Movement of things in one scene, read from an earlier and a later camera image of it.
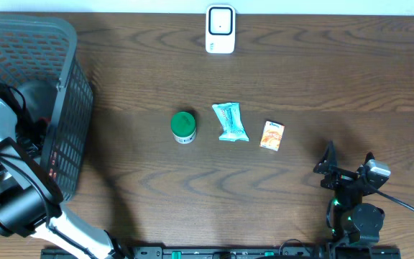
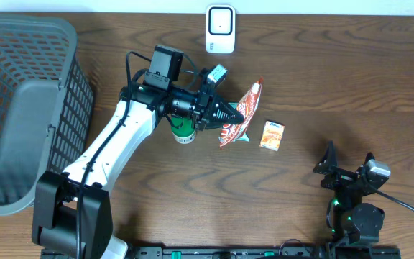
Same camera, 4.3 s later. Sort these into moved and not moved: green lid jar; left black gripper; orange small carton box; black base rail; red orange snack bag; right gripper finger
Moved: left black gripper; red orange snack bag
Not moved: right gripper finger; orange small carton box; green lid jar; black base rail
